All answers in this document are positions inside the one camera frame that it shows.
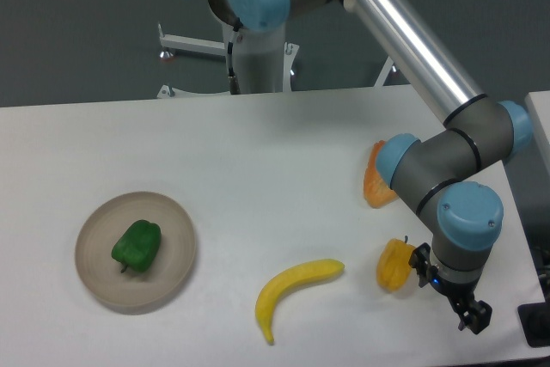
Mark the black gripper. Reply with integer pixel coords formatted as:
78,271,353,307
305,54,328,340
409,243,492,334

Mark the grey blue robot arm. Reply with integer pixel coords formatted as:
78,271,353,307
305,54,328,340
209,0,532,333

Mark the yellow bell pepper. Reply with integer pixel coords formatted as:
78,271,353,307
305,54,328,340
376,235,416,293

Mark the green bell pepper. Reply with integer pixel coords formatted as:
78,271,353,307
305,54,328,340
111,220,162,273

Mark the beige round plate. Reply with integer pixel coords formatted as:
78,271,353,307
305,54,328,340
75,192,197,315

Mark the black device at edge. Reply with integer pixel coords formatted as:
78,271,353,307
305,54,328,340
517,302,549,348

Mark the yellow banana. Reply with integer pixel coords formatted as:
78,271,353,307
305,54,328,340
254,259,345,346

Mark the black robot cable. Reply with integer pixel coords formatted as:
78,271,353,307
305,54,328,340
226,17,242,95

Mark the white robot stand frame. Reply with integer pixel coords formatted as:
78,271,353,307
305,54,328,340
157,23,401,92

